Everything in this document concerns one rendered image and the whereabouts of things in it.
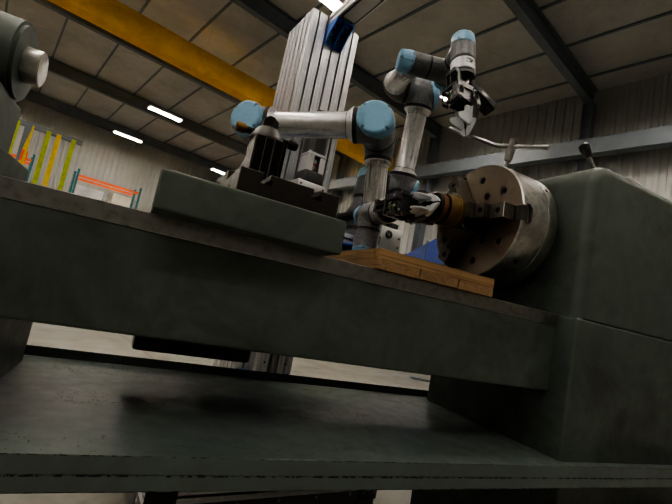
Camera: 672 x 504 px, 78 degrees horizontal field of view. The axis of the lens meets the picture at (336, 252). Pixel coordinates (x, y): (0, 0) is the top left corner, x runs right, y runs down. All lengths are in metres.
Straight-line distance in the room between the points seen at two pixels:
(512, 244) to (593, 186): 0.25
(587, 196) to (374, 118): 0.62
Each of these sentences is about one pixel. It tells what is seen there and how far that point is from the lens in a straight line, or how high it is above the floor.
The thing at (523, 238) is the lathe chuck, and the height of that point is 1.03.
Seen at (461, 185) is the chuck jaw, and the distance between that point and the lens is 1.23.
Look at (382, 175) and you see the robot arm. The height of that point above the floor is 1.24.
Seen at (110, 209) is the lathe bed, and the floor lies 0.86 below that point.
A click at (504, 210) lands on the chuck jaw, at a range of 1.07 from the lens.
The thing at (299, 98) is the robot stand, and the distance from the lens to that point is 1.89.
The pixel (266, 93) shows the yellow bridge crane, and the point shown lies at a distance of 12.92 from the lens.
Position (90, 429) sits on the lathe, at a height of 0.54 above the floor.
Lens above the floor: 0.78
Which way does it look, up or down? 7 degrees up
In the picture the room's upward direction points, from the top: 11 degrees clockwise
